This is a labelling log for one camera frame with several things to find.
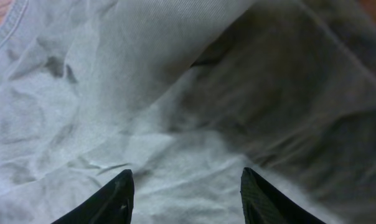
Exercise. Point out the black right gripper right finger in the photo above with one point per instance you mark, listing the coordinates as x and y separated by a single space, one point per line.
263 203

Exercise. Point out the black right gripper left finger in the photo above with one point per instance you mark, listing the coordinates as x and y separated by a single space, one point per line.
112 204

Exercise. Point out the grey cotton shorts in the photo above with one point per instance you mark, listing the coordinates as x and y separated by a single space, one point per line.
186 94

